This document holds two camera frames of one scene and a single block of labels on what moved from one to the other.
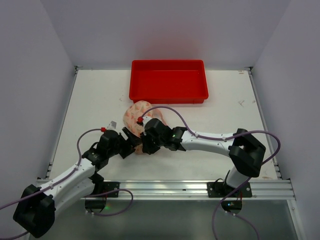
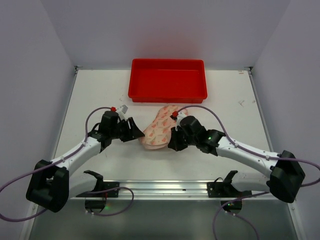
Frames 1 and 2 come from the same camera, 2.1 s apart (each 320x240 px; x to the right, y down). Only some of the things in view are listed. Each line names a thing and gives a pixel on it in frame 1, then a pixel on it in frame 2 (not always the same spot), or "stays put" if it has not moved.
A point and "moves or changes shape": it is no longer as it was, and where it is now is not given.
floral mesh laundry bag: [139, 109] moves or changes shape
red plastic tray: [168, 82] stays put
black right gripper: [146, 142] to [179, 136]
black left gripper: [126, 147] to [127, 130]
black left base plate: [108, 186] stays put
